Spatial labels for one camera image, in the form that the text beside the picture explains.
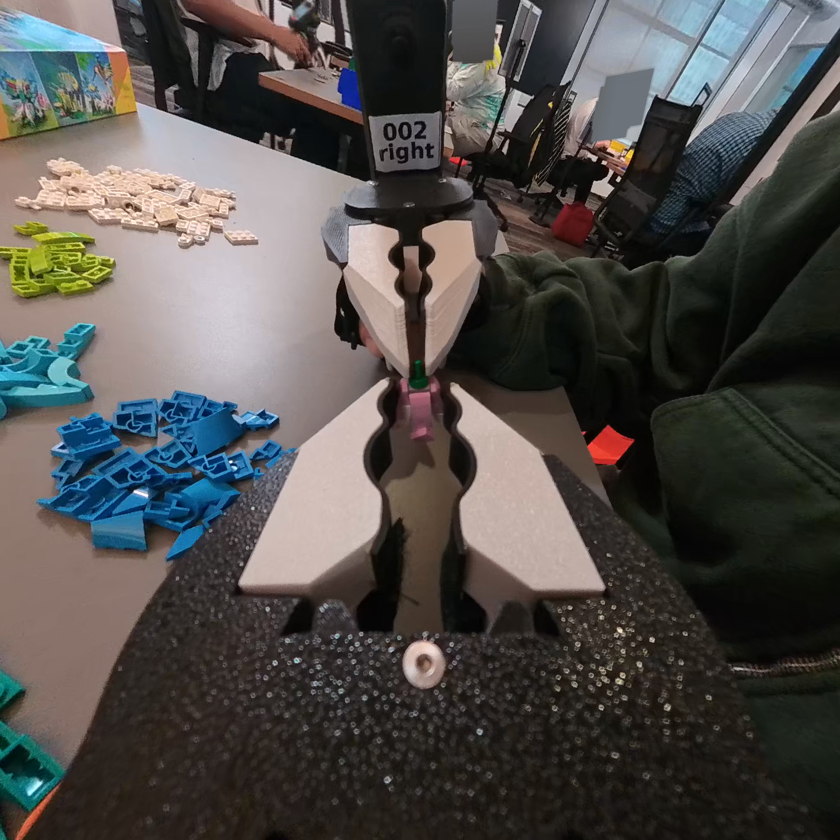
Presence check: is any black office chair with jacket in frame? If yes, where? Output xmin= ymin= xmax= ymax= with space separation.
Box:
xmin=141 ymin=0 xmax=219 ymax=111

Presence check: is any pile of cyan lego pieces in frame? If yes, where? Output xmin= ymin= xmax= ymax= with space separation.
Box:
xmin=0 ymin=323 xmax=95 ymax=421

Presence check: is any pink lego flower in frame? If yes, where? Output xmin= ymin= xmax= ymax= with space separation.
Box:
xmin=395 ymin=377 xmax=442 ymax=441

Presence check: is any office desk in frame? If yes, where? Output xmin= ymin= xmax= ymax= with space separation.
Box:
xmin=259 ymin=66 xmax=365 ymax=126

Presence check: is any red bag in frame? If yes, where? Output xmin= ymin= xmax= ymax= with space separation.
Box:
xmin=551 ymin=202 xmax=595 ymax=248

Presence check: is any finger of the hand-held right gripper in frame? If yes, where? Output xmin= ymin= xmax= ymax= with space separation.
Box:
xmin=343 ymin=223 xmax=409 ymax=376
xmin=417 ymin=220 xmax=484 ymax=374

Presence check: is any pile of teal lego pieces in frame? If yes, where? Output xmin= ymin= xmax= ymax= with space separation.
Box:
xmin=0 ymin=669 xmax=67 ymax=812

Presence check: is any colourful lego set box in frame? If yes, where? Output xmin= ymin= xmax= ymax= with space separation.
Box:
xmin=0 ymin=10 xmax=137 ymax=140

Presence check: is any pile of white lego pieces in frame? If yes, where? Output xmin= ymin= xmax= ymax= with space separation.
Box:
xmin=14 ymin=157 xmax=259 ymax=249

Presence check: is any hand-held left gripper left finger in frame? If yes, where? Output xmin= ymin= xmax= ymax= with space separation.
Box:
xmin=236 ymin=377 xmax=398 ymax=631

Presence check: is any black mesh office chair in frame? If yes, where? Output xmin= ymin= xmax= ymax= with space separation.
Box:
xmin=591 ymin=95 xmax=704 ymax=263

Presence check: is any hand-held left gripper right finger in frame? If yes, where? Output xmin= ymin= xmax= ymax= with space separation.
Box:
xmin=445 ymin=382 xmax=607 ymax=632

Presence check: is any red plastic piece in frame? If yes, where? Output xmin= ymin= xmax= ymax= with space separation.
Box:
xmin=584 ymin=425 xmax=636 ymax=468

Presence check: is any pile of lime lego pieces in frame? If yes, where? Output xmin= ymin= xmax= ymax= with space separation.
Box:
xmin=0 ymin=221 xmax=116 ymax=299

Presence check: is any person's right forearm green sleeve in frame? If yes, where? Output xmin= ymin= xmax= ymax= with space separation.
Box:
xmin=449 ymin=252 xmax=716 ymax=421

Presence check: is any pile of blue lego pieces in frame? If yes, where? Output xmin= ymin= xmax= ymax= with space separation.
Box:
xmin=37 ymin=390 xmax=298 ymax=560

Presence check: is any large black screen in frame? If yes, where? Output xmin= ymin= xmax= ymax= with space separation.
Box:
xmin=497 ymin=0 xmax=598 ymax=99

